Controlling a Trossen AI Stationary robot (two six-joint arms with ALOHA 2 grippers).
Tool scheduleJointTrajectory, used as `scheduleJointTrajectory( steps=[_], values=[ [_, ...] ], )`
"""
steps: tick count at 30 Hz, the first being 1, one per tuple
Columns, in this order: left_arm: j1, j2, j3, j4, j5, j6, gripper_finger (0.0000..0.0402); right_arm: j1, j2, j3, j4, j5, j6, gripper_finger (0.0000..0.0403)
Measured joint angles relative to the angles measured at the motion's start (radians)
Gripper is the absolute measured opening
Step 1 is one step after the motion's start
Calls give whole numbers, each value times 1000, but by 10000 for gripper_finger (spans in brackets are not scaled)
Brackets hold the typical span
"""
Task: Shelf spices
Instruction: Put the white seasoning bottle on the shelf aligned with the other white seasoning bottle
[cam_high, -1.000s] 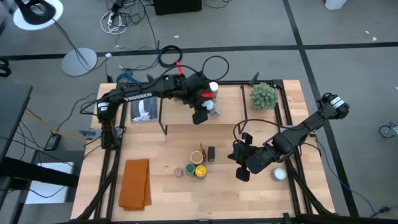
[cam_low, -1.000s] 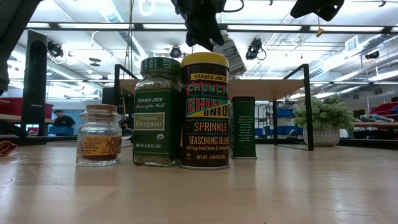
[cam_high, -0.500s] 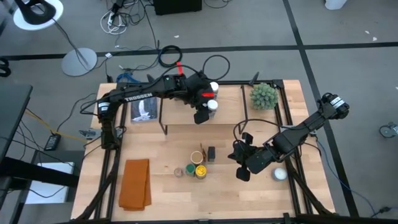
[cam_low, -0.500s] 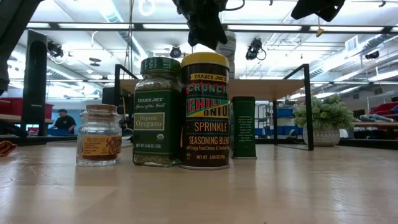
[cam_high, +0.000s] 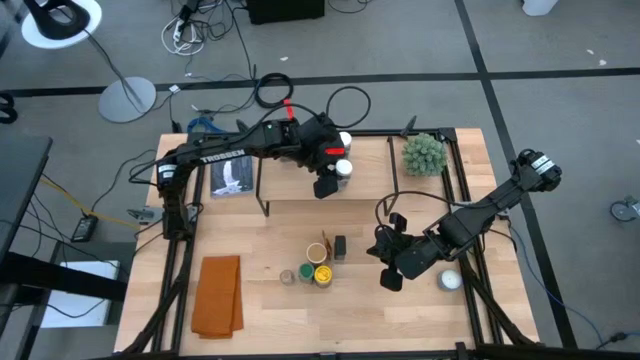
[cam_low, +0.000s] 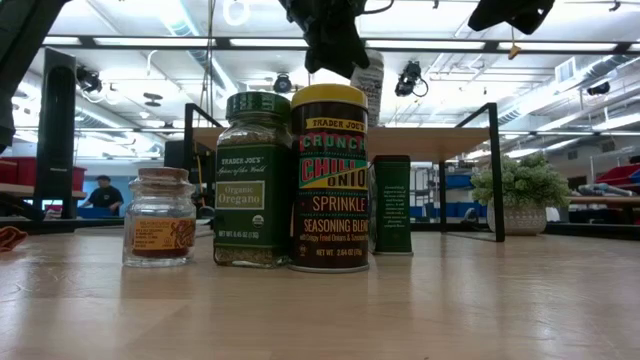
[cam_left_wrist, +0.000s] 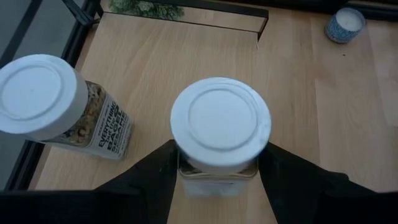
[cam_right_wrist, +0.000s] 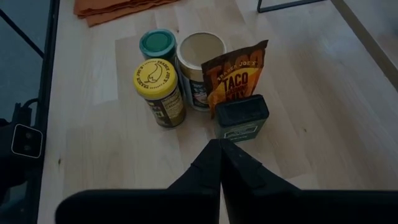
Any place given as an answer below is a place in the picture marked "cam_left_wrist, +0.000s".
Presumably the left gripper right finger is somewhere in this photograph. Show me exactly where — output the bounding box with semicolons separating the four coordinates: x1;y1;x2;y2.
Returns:
257;141;398;224

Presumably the everything bagel seasoning jar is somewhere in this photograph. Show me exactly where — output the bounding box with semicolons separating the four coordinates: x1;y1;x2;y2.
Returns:
170;77;272;199
0;54;135;161

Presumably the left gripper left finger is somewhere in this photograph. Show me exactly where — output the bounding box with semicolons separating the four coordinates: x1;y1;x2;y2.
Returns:
0;139;179;224

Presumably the potted green plant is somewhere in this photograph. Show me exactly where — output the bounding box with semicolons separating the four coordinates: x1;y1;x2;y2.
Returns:
108;0;186;21

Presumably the black aluminium rig frame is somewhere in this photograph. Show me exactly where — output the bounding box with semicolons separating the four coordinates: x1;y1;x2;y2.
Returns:
0;0;105;191

